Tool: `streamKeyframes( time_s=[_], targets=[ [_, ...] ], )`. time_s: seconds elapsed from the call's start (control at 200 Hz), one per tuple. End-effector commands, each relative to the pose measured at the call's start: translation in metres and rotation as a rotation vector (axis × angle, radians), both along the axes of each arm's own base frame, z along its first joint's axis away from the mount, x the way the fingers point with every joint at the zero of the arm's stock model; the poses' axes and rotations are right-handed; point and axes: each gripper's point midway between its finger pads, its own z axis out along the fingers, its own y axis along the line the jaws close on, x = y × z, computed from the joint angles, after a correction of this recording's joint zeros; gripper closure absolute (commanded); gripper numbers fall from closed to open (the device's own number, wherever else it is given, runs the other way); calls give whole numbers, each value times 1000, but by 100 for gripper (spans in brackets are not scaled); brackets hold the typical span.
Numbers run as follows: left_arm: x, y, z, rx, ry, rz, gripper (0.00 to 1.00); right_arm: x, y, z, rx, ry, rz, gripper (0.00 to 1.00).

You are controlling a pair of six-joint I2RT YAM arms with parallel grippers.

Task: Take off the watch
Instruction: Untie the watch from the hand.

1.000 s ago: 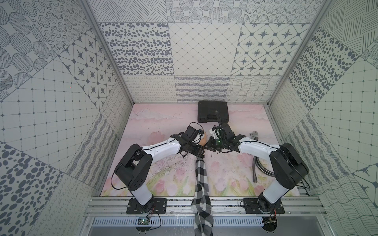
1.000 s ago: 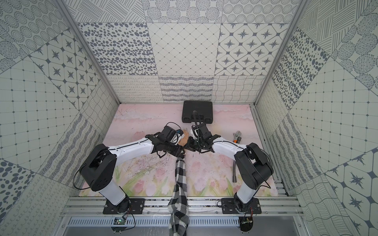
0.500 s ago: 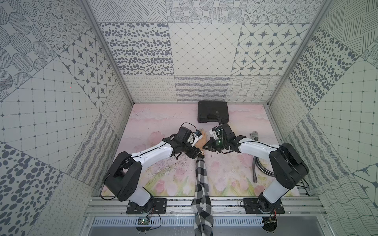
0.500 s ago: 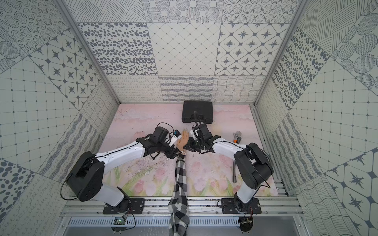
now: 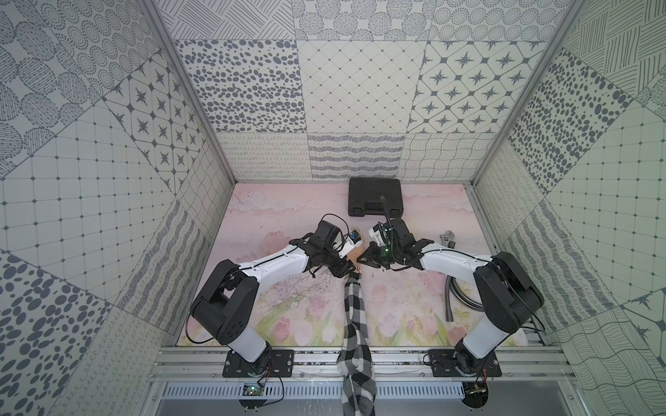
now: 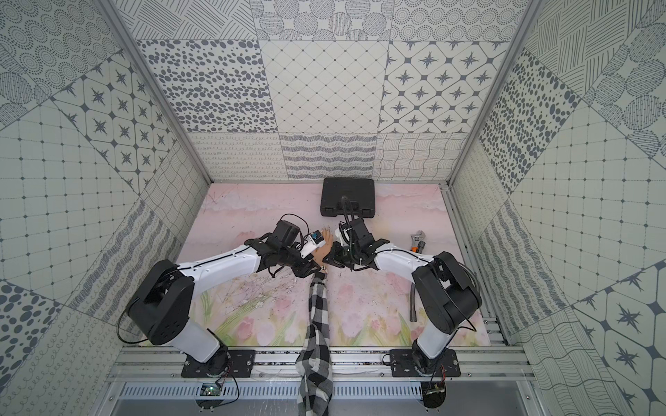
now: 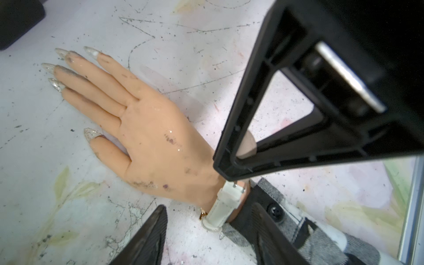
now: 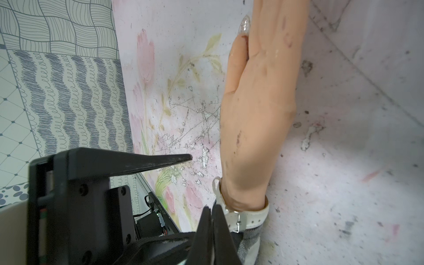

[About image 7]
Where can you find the black plastic tool case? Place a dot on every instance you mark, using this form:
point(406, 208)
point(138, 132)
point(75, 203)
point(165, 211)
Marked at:
point(17, 18)

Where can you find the white wrist watch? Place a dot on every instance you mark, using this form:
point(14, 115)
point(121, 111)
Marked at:
point(228, 199)

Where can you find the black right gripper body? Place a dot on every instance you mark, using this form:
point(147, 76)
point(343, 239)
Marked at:
point(361, 63)

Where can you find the aluminium mounting rail frame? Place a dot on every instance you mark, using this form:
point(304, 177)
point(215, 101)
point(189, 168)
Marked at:
point(411, 249)

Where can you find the mannequin hand with glitter nails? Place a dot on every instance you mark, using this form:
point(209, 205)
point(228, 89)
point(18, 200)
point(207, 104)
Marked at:
point(159, 152)

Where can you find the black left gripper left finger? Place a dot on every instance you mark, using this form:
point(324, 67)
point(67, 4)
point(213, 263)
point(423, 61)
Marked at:
point(146, 247)

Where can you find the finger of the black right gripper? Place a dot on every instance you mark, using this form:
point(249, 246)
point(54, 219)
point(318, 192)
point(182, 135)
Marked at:
point(268, 101)

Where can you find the black white plaid sleeve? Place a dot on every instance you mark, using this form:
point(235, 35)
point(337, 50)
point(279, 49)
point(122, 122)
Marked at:
point(318, 243)

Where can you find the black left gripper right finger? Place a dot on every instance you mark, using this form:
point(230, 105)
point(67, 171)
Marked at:
point(271, 246)

